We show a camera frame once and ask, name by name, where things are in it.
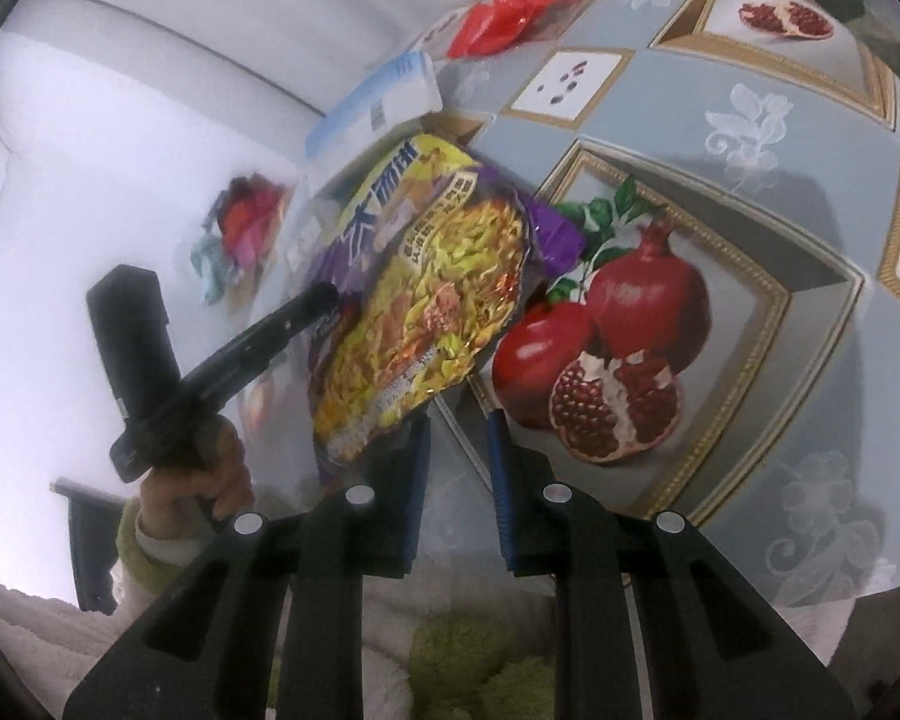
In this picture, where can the dark stand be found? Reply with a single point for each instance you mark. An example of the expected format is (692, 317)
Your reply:
(94, 555)

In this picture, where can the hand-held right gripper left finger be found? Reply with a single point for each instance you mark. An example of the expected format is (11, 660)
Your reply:
(414, 487)

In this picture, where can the white and green fluffy robe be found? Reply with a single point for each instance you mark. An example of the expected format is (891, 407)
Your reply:
(15, 637)

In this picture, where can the person's left hand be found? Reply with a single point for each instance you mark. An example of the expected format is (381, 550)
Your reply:
(229, 480)

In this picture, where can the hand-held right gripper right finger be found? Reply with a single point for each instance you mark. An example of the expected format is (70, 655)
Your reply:
(499, 480)

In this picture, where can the blue and white box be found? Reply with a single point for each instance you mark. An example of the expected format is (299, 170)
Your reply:
(379, 105)

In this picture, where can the red wrapper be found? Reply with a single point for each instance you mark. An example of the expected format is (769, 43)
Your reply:
(502, 19)

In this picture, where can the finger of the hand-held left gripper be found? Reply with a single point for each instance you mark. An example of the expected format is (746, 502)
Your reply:
(285, 322)

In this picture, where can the purple yellow noodle packet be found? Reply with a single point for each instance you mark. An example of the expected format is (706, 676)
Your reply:
(420, 300)

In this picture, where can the person's left forearm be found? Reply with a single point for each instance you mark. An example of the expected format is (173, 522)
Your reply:
(157, 547)

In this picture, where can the fruit print tablecloth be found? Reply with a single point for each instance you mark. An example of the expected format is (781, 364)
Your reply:
(720, 127)

